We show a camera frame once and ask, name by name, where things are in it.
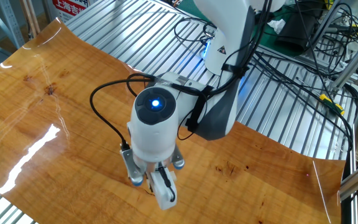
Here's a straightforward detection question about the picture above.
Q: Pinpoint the black forearm cable strap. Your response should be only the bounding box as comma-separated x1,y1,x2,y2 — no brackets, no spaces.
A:
185,85,213,133

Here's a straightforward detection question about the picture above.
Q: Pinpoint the thick black cable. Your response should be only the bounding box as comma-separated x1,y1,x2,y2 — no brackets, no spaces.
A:
246,43,356,150

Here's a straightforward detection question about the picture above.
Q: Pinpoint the glossy wood pattern mat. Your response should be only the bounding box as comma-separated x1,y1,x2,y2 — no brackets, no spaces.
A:
0,17,346,224

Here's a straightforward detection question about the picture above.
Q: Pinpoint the red white printed sign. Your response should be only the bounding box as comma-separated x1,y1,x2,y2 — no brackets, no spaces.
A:
52,0,90,23

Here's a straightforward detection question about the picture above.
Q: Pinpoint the brown wooden strip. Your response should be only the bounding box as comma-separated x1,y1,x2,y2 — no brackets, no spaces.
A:
25,0,42,35
19,0,39,40

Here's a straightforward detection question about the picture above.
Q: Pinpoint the silver vertical frame rail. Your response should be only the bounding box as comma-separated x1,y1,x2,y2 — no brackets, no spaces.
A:
348,124,358,224

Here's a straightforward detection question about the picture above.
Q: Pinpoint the grey metal stand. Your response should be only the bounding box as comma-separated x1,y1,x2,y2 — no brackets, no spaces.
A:
303,0,352,62

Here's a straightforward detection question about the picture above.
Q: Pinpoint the yellow black handled screwdriver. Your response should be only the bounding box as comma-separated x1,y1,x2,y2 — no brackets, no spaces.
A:
295,76,346,116

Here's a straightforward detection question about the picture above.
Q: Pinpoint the grey perforated shelf upright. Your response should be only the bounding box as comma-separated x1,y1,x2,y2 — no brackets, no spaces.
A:
0,0,26,50

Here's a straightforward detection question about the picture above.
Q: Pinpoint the crumpled white paper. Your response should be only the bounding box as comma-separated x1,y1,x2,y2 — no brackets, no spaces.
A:
267,18,287,35

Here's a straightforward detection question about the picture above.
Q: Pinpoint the black cable tie band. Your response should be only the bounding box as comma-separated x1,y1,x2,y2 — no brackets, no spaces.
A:
221,63,250,79

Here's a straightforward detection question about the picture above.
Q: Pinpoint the black camera cable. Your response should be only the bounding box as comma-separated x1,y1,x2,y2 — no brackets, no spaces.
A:
89,73,155,152

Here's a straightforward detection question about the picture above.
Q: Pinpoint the silver camera with blue cap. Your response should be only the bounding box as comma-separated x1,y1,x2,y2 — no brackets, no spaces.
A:
119,147,146,188

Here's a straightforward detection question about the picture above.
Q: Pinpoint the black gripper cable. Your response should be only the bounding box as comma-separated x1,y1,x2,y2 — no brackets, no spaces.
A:
157,164,177,203

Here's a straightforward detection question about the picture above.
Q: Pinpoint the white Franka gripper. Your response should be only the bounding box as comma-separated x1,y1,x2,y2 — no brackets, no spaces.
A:
149,169,178,211

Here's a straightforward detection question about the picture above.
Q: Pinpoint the slanted aluminium profile post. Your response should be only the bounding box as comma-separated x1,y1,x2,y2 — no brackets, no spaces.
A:
329,37,358,93

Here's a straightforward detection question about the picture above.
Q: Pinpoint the black pouch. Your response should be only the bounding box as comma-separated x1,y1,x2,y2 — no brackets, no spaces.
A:
274,0,323,53

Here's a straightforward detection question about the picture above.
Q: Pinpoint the green cutting mat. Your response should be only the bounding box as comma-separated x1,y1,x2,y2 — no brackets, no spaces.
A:
246,9,334,58

